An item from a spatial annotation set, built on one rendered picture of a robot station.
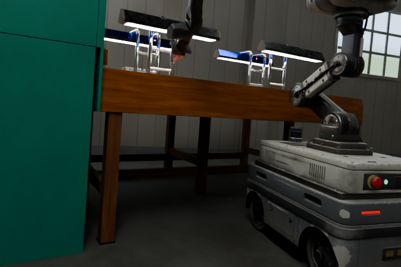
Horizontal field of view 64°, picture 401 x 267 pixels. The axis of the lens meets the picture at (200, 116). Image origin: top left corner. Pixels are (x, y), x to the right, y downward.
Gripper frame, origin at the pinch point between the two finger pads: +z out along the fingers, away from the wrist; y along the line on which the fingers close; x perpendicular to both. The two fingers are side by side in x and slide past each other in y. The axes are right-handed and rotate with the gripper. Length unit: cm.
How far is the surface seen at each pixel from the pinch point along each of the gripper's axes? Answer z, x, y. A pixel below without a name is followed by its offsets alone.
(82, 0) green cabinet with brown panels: -24, -1, 48
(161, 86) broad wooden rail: -0.5, 19.5, 11.7
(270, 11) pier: 60, -173, -195
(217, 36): 0.6, -26.5, -35.7
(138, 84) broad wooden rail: -0.8, 19.5, 22.9
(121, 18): 0.3, -26.6, 23.5
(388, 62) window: 65, -122, -401
